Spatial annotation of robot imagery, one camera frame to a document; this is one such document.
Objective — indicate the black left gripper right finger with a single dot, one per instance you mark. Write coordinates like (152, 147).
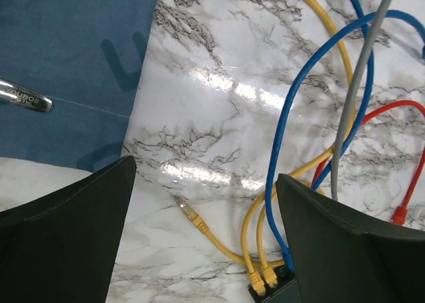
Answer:
(343, 255)

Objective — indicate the blue cloth placemat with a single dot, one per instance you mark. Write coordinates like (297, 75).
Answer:
(87, 57)

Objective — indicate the silver metal spoon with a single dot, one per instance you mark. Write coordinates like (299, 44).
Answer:
(25, 97)

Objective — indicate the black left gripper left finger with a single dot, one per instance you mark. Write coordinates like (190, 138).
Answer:
(62, 247)

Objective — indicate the black network switch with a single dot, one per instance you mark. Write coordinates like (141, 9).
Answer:
(286, 291)

